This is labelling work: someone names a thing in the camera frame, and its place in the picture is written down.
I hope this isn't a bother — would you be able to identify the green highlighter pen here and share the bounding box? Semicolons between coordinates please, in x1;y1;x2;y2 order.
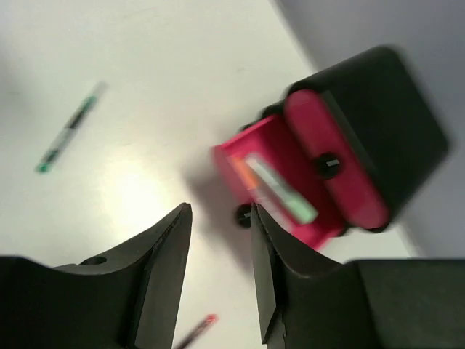
245;153;318;225

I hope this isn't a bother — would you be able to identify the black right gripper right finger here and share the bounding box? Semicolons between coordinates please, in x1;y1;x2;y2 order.
251;206;464;348

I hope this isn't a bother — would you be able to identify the black drawer cabinet shell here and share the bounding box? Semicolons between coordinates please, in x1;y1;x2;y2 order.
241;46;449;232

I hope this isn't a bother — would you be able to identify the pink top drawer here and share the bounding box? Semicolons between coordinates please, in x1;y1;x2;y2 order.
285;89;389;230

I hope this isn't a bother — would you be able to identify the green gel pen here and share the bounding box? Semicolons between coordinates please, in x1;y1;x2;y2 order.
36;81;108;174

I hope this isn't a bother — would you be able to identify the red gel pen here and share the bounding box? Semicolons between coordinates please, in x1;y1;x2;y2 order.
174;314;218;349

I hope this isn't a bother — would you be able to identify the pink drawer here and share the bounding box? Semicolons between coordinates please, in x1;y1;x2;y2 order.
212;115;347;249
285;89;389;230

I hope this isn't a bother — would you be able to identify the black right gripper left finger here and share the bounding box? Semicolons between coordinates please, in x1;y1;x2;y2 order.
1;203;192;348

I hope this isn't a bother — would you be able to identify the orange highlighter pen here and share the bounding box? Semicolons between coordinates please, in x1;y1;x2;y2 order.
232;157;259;201

